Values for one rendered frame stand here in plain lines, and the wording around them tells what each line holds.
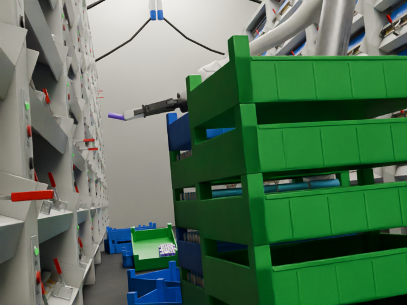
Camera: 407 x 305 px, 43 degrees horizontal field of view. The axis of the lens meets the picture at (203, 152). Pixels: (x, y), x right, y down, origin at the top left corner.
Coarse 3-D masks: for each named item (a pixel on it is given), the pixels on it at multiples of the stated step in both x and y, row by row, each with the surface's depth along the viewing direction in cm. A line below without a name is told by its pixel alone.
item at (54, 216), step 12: (36, 180) 89; (60, 192) 131; (72, 192) 131; (36, 204) 72; (48, 204) 88; (60, 204) 114; (72, 204) 131; (48, 216) 85; (60, 216) 101; (72, 216) 130; (48, 228) 88; (60, 228) 108
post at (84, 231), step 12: (72, 0) 207; (72, 36) 205; (72, 72) 204; (72, 84) 204; (84, 144) 203; (84, 168) 201; (84, 180) 201; (84, 192) 200; (84, 228) 199; (84, 240) 198
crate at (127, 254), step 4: (124, 248) 258; (124, 252) 240; (128, 252) 259; (132, 252) 260; (124, 256) 240; (128, 256) 240; (132, 256) 240; (124, 260) 239; (128, 260) 240; (132, 260) 240; (124, 264) 239; (128, 264) 240; (132, 264) 240
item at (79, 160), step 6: (72, 126) 142; (72, 132) 142; (72, 138) 142; (72, 144) 145; (84, 150) 202; (78, 156) 170; (84, 156) 201; (78, 162) 176; (84, 162) 200; (78, 168) 187
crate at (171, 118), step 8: (168, 120) 107; (176, 120) 101; (184, 120) 95; (168, 128) 107; (176, 128) 101; (184, 128) 96; (224, 128) 91; (232, 128) 91; (168, 136) 107; (176, 136) 101; (184, 136) 96; (208, 136) 90; (168, 144) 108; (176, 144) 102; (184, 144) 96
